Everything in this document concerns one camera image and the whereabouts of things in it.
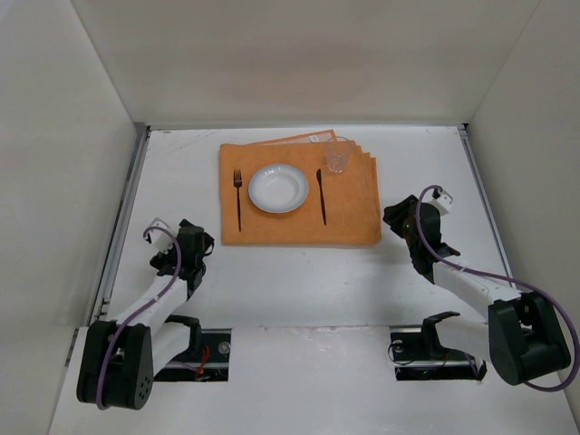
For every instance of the aluminium table rail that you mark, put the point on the aluminium table rail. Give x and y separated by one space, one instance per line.
464 137
100 301

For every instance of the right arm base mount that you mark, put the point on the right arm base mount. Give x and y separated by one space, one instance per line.
418 356

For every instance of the right aluminium table rail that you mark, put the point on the right aluminium table rail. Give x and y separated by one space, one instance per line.
464 137

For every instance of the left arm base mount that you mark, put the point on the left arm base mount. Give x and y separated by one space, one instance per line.
210 363

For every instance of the white paper plate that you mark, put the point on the white paper plate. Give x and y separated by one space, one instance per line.
278 188

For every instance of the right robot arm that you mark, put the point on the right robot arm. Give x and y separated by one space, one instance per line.
525 334

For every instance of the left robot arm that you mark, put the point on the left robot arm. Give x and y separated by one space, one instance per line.
122 356

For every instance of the left aluminium table rail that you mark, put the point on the left aluminium table rail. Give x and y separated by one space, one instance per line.
100 301

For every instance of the clear plastic cup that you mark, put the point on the clear plastic cup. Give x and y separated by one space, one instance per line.
338 151

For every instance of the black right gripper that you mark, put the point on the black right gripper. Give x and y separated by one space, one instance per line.
398 217

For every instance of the black knife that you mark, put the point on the black knife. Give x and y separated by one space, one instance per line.
319 178

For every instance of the orange cloth placemat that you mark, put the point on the orange cloth placemat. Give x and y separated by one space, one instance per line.
351 198

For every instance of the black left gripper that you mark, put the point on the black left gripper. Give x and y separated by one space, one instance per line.
199 237

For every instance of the black fork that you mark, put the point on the black fork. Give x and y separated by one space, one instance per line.
238 183

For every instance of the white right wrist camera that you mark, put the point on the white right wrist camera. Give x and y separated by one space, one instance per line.
442 201

